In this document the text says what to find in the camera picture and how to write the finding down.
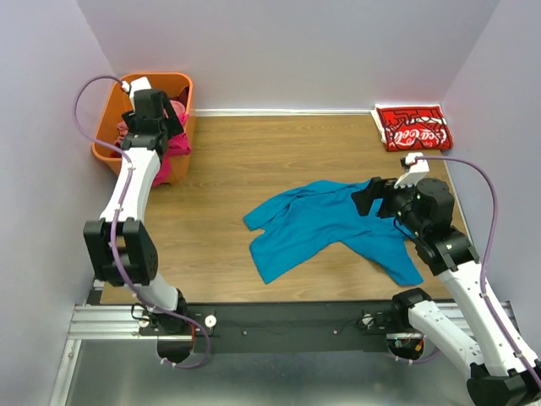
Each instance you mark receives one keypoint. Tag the blue t shirt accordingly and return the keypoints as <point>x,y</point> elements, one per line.
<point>299,223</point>

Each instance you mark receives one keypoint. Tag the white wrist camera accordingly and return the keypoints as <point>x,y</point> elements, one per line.
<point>415,167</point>
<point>140,84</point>

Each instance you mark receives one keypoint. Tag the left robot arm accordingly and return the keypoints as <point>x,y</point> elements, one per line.
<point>120,248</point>

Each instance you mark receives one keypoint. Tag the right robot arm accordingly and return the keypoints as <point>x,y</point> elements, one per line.
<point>498,366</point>

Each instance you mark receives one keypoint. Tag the pink t shirt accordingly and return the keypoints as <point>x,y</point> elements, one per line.
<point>173,166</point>

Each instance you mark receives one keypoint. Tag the aluminium extrusion rail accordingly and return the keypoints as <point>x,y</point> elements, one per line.
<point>107,361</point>

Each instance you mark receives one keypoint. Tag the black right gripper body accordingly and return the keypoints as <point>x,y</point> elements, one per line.
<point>398,201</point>

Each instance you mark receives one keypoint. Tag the orange plastic laundry basket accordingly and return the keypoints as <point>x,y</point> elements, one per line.
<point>180,90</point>

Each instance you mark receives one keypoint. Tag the folded red coca-cola shirt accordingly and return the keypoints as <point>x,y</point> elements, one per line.
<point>412,127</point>

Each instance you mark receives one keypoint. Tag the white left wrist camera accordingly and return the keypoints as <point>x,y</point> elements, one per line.
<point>140,84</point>

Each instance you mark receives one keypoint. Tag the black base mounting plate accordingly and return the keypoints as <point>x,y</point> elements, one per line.
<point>280,327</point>

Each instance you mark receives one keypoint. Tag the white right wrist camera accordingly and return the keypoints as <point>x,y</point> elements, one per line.
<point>415,167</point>

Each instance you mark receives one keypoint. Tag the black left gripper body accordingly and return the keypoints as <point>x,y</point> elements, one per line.
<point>169,123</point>

